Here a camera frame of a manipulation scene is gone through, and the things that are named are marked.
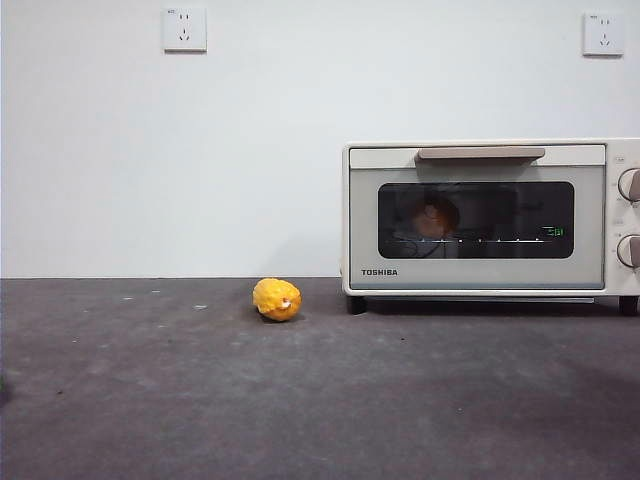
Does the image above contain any white wall socket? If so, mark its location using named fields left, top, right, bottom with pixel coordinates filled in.
left=162, top=7, right=208, bottom=54
left=582, top=13, right=625, bottom=58

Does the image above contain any brown potato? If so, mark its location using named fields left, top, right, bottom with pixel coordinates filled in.
left=412, top=197, right=461, bottom=237

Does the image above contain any metal wire oven rack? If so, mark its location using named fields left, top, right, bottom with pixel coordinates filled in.
left=384, top=235, right=556, bottom=246

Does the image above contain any cream Toshiba toaster oven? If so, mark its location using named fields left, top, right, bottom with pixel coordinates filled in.
left=341, top=138, right=640, bottom=316

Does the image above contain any yellow corn cob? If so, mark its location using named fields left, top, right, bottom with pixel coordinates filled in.
left=252, top=277, right=303, bottom=322

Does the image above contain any beige oven knob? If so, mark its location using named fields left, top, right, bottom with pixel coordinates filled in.
left=617, top=168, right=640, bottom=204
left=615, top=233, right=640, bottom=269

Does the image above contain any glass oven door with handle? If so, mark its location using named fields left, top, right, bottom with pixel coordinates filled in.
left=348, top=144, right=607, bottom=291

